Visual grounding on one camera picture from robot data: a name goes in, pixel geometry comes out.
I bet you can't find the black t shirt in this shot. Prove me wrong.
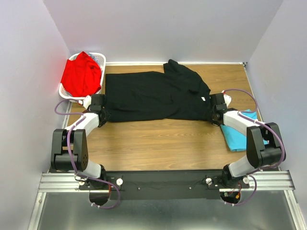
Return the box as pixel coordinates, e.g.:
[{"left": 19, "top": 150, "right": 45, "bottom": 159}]
[{"left": 105, "top": 59, "right": 212, "bottom": 122}]

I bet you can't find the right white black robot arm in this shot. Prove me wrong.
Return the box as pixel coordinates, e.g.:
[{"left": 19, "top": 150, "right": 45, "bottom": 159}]
[{"left": 210, "top": 92, "right": 286, "bottom": 188}]

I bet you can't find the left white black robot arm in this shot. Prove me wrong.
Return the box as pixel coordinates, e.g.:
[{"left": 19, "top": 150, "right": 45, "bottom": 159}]
[{"left": 51, "top": 94, "right": 112, "bottom": 190}]

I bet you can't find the red t shirt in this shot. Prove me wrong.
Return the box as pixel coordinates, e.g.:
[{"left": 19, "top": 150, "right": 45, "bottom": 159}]
[{"left": 61, "top": 51, "right": 102, "bottom": 97}]

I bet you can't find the folded turquoise t shirt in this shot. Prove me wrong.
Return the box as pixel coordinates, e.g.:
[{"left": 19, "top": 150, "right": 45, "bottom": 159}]
[{"left": 220, "top": 109, "right": 269, "bottom": 152}]

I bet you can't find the white plastic laundry basket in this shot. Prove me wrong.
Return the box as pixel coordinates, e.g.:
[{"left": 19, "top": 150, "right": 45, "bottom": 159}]
[{"left": 59, "top": 52, "right": 106, "bottom": 101}]

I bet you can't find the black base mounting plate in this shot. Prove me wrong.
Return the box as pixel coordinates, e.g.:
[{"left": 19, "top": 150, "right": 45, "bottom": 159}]
[{"left": 79, "top": 170, "right": 250, "bottom": 201}]

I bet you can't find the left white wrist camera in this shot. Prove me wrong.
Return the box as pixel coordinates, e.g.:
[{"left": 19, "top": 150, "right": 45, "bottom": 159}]
[{"left": 77, "top": 95, "right": 92, "bottom": 110}]

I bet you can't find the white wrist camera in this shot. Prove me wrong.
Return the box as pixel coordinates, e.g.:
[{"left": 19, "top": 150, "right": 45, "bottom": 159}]
[
  {"left": 77, "top": 95, "right": 92, "bottom": 110},
  {"left": 222, "top": 91, "right": 232, "bottom": 107}
]

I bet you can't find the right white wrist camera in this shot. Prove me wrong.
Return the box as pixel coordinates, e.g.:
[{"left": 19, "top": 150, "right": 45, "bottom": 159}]
[{"left": 222, "top": 91, "right": 232, "bottom": 107}]

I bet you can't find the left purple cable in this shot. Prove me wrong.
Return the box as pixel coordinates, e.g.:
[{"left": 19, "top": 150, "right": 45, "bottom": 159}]
[{"left": 54, "top": 99, "right": 120, "bottom": 210}]

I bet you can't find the aluminium extrusion rail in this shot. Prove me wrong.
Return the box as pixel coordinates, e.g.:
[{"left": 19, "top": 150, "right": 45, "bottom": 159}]
[{"left": 38, "top": 171, "right": 295, "bottom": 193}]

